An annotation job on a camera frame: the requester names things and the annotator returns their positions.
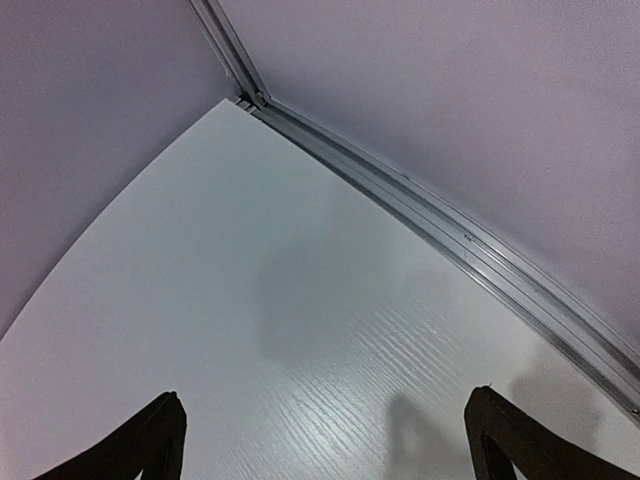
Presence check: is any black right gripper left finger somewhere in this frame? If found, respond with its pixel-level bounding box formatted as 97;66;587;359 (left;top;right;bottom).
39;392;186;480

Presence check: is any right aluminium wall post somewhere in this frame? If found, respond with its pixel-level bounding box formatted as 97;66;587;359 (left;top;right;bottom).
188;0;270;109

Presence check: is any right aluminium floor rail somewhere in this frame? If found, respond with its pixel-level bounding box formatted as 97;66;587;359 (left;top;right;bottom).
253;101;639;419

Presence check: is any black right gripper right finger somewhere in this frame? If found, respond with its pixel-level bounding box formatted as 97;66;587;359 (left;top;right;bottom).
464;386;630;479

